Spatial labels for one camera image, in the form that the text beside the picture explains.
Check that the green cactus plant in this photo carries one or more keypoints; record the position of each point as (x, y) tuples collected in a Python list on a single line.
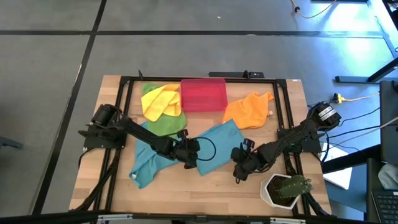
[(292, 186)]

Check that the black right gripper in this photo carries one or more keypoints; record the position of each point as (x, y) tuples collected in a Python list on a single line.
[(252, 160)]

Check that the black laptop keyboard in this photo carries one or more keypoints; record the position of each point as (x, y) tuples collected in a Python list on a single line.
[(387, 207)]

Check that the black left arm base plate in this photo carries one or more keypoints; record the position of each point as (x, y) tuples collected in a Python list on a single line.
[(93, 141)]

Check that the green microfiber towel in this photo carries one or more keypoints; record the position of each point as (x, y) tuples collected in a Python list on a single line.
[(168, 124)]

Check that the black camera rig beam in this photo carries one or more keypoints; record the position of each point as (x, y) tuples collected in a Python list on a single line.
[(62, 216)]

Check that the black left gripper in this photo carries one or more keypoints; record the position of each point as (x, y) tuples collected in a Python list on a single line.
[(186, 151)]

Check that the red plastic basket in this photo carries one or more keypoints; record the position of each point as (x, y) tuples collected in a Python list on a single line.
[(203, 95)]

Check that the grey furniture foot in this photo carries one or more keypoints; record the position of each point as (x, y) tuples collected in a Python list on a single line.
[(9, 143)]

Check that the black desk leg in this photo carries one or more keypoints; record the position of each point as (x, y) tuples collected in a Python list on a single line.
[(351, 79)]

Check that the grey cloth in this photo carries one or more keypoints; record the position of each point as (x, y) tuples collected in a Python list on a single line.
[(388, 177)]

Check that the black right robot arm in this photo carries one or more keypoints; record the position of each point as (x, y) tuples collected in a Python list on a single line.
[(295, 135)]

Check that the orange microfiber towel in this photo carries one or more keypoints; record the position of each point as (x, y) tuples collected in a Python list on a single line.
[(248, 112)]

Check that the black monitor back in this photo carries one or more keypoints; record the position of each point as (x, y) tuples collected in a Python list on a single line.
[(388, 124)]

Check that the white paper sheet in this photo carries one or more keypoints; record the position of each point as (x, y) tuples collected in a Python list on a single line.
[(339, 180)]

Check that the black aluminium table frame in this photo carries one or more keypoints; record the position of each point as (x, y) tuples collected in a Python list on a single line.
[(281, 82)]

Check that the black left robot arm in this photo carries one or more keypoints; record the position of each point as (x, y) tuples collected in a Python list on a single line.
[(143, 133)]

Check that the yellow microfiber towel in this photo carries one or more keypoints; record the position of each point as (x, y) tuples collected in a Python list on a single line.
[(158, 102)]

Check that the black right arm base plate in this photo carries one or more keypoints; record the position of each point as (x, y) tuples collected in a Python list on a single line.
[(312, 147)]

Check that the black bar with clamp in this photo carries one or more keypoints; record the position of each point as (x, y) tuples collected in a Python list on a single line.
[(230, 74)]

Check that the blue microfiber towel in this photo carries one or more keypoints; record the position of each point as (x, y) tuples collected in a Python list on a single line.
[(146, 168), (224, 146)]

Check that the white hexagonal plant pot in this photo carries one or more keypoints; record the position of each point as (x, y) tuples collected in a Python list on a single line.
[(265, 193)]

